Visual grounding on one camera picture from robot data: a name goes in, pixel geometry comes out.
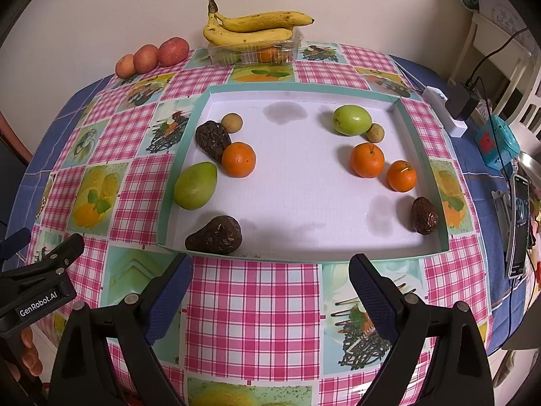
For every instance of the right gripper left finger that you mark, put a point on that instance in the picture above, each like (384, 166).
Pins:
(83, 371)

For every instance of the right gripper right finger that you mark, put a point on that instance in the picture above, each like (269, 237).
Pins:
(458, 372)

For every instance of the small brown kiwi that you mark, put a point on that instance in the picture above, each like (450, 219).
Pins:
(232, 122)
(376, 133)

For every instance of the green apple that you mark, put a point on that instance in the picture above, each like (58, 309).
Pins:
(350, 120)

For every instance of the person's left hand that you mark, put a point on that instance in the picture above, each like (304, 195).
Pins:
(29, 354)

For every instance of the blue plaid undercloth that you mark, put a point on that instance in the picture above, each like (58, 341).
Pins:
(509, 299)

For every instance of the smartphone on stand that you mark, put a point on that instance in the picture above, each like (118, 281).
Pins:
(519, 227)

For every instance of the dark avocado right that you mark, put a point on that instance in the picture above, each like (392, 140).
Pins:
(424, 216)

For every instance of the dark avocado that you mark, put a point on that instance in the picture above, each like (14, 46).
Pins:
(213, 139)
(221, 236)
(424, 216)

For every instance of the pink checkered fruit tablecloth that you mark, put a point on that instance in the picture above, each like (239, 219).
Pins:
(246, 320)

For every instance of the dark avocado front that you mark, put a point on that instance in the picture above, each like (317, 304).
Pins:
(221, 236)

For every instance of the small orange tangerine right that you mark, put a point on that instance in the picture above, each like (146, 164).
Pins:
(401, 176)

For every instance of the green pear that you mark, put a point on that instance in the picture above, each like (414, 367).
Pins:
(195, 186)

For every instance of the teal toy box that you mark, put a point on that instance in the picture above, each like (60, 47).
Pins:
(497, 144)

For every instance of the orange in tray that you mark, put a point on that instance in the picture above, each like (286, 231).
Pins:
(238, 160)

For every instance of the left red apple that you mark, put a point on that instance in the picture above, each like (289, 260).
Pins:
(125, 67)

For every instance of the red apple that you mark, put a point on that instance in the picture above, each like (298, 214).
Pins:
(125, 67)
(146, 59)
(173, 51)

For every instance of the white tray teal rim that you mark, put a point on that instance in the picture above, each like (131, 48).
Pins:
(303, 202)

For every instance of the middle red apple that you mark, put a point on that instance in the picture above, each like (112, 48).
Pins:
(146, 59)

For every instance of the white power strip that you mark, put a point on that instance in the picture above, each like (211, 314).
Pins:
(437, 100)

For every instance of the black power adapter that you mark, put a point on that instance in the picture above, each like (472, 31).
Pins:
(461, 102)

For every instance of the white wooden chair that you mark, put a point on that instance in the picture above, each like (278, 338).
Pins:
(520, 101)

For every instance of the right red apple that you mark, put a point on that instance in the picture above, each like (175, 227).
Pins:
(173, 51)

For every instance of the orange in plastic container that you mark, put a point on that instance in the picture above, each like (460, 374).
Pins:
(270, 55)

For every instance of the clear plastic fruit container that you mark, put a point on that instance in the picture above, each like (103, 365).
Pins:
(221, 55)

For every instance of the yellow banana bunch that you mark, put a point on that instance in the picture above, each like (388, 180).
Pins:
(252, 30)

